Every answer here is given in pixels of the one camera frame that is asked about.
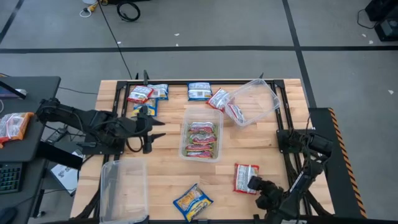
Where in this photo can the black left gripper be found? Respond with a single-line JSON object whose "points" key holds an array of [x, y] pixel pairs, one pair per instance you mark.
{"points": [[145, 129]]}

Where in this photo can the black side desk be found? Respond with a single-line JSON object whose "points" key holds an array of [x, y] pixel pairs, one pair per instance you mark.
{"points": [[37, 93]]}

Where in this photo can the white printed paper sheet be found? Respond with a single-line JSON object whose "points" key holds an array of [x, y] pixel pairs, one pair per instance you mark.
{"points": [[66, 175]]}

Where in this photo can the clear plastic bin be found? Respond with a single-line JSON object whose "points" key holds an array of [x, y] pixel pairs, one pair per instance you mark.
{"points": [[255, 99], [202, 115], [124, 193]]}

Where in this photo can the orange ramen pack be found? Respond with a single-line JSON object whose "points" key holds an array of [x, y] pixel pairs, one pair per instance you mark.
{"points": [[14, 126]]}

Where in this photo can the blue Maruchan ramen pack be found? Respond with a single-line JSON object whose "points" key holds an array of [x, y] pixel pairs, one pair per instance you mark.
{"points": [[151, 105], [191, 202], [199, 91], [160, 91]]}

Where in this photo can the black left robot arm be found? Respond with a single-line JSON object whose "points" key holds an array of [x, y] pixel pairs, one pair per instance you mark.
{"points": [[90, 121]]}

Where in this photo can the backlit computer keyboard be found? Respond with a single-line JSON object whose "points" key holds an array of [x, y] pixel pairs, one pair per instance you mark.
{"points": [[9, 179]]}

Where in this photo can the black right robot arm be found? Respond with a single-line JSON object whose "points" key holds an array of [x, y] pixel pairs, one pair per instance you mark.
{"points": [[303, 183]]}

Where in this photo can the black equipment box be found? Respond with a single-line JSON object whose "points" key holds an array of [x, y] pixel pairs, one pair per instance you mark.
{"points": [[388, 29]]}

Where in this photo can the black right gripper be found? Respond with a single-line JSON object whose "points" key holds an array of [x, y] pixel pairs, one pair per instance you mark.
{"points": [[270, 197]]}

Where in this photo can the black power adapter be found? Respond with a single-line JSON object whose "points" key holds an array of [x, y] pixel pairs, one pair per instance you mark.
{"points": [[57, 135]]}

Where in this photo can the laptop computer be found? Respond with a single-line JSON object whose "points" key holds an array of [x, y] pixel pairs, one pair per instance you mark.
{"points": [[12, 90]]}

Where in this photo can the black equipment case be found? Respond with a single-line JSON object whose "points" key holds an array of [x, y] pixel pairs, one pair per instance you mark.
{"points": [[382, 9]]}

